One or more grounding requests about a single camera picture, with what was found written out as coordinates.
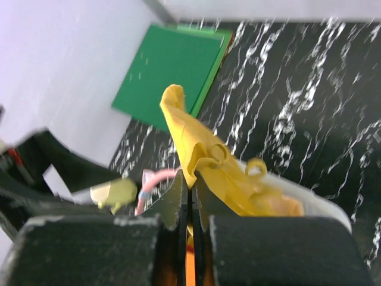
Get pink blue cat-ear headphones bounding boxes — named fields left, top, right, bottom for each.
left=135, top=169, right=177, bottom=216

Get green ring binder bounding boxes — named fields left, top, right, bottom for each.
left=111, top=25, right=233, bottom=132

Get orange bra black straps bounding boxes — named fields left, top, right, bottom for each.
left=185, top=244, right=196, bottom=286

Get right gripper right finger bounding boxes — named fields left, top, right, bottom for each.
left=192, top=172, right=237, bottom=285

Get yellow mesh bra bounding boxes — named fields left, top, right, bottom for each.
left=160, top=84, right=304, bottom=216

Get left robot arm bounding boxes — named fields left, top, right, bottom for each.
left=1, top=129, right=121, bottom=240

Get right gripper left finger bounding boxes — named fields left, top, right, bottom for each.
left=140, top=169, right=188, bottom=285

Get yellow-green plastic cup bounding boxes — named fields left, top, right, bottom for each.
left=90, top=178, right=138, bottom=215

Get grey plastic laundry basket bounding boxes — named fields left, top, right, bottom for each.
left=236, top=158, right=352, bottom=232

